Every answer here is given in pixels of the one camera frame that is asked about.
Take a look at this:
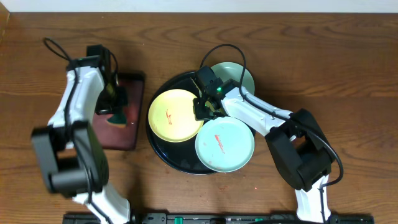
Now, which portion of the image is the pale green plate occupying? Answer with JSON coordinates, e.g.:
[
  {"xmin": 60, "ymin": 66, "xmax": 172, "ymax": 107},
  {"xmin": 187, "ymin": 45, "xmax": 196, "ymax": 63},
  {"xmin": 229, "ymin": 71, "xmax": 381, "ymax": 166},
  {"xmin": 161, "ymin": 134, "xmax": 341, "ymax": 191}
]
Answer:
[{"xmin": 211, "ymin": 62, "xmax": 255, "ymax": 95}]

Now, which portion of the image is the yellow plate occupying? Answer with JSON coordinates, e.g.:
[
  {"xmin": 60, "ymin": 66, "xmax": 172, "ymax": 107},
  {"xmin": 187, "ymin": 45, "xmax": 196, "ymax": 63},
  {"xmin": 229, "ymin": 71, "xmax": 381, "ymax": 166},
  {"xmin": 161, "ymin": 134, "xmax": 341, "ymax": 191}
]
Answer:
[{"xmin": 148, "ymin": 89, "xmax": 204, "ymax": 142}]

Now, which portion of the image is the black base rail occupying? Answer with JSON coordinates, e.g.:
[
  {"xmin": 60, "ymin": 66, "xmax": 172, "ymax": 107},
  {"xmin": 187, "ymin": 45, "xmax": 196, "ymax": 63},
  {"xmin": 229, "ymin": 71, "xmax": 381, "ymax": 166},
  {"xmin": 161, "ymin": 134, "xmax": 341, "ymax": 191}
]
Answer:
[{"xmin": 62, "ymin": 212, "xmax": 375, "ymax": 224}]

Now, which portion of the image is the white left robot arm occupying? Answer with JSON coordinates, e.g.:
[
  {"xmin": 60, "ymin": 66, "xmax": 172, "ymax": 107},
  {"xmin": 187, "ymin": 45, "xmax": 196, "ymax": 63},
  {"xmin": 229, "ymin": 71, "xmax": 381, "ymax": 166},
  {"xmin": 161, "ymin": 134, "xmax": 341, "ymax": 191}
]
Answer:
[{"xmin": 31, "ymin": 56, "xmax": 131, "ymax": 223}]

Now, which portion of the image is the light blue plate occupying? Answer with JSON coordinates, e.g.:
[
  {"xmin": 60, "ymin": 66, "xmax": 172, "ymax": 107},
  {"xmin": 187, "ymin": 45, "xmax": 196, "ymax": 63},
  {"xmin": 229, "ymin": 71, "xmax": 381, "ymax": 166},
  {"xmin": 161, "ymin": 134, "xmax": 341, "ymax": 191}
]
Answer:
[{"xmin": 195, "ymin": 117, "xmax": 255, "ymax": 173}]

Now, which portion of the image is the black round tray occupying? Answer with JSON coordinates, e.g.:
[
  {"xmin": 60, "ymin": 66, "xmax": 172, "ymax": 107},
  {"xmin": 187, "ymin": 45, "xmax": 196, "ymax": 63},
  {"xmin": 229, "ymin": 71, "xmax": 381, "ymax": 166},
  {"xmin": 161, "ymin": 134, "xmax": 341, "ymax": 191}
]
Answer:
[{"xmin": 145, "ymin": 70, "xmax": 257, "ymax": 175}]

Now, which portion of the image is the dark red rectangular tray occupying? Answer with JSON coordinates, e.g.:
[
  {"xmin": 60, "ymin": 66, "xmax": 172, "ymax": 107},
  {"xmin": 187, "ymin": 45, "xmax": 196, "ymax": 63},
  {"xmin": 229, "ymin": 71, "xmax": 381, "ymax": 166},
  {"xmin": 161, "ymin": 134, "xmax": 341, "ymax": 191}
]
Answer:
[{"xmin": 93, "ymin": 72, "xmax": 145, "ymax": 151}]

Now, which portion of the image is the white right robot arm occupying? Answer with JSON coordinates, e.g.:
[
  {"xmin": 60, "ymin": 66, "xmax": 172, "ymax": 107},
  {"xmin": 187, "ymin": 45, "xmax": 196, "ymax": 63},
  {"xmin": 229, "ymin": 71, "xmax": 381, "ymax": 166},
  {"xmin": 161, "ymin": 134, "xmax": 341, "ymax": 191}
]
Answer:
[{"xmin": 193, "ymin": 78, "xmax": 342, "ymax": 223}]

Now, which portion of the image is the green sponge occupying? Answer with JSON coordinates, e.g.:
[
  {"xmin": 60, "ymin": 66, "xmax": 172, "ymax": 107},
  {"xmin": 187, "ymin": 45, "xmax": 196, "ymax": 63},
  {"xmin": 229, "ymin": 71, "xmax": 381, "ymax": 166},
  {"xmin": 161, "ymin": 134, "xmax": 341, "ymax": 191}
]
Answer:
[{"xmin": 106, "ymin": 113, "xmax": 127, "ymax": 128}]

